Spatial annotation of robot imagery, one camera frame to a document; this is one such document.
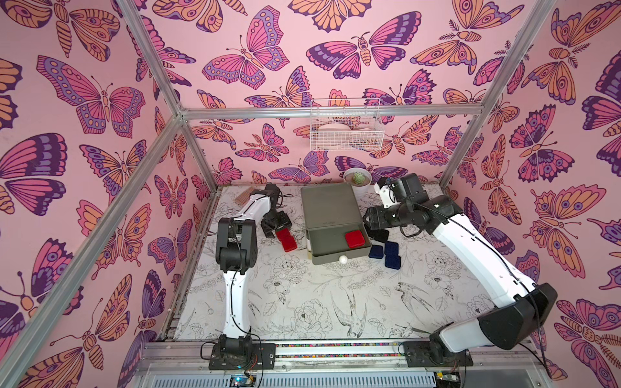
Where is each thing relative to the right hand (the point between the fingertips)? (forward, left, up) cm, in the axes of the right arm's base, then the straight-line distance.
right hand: (368, 218), depth 76 cm
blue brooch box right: (+3, -13, -24) cm, 28 cm away
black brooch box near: (+10, -11, -25) cm, 29 cm away
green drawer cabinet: (0, +11, -6) cm, 12 cm away
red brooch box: (-1, +3, -10) cm, 11 cm away
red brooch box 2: (+8, +31, -23) cm, 39 cm away
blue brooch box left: (+3, -7, -27) cm, 28 cm away
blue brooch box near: (-2, -13, -25) cm, 29 cm away
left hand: (+12, +30, -24) cm, 40 cm away
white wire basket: (+34, +5, +8) cm, 36 cm away
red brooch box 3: (+5, +28, -26) cm, 39 cm away
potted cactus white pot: (+32, -2, -14) cm, 35 cm away
